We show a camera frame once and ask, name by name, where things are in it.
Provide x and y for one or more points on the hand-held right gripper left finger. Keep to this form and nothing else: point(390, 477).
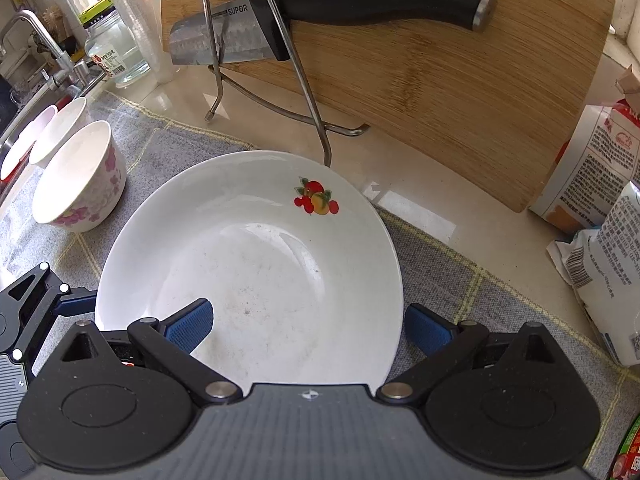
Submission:
point(192, 322)

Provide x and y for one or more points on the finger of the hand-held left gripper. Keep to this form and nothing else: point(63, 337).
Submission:
point(75, 304)

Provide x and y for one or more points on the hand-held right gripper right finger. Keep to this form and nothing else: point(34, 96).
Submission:
point(425, 330)

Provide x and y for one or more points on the white fruit print plate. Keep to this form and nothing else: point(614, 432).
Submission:
point(260, 260)

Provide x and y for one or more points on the grey teal checked dish cloth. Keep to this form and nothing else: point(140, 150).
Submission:
point(450, 280)

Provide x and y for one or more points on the steel sink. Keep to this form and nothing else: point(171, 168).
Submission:
point(30, 100)

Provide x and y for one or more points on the bamboo cutting board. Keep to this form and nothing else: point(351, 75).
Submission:
point(450, 100)

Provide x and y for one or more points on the green lidded sauce jar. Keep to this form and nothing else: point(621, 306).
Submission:
point(627, 452)

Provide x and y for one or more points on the clear glass jar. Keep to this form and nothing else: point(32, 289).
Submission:
point(117, 52)

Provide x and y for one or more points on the steel faucet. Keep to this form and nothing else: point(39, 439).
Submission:
point(30, 17)

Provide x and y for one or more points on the tall plastic wrap roll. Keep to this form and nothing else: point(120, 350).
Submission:
point(145, 20)

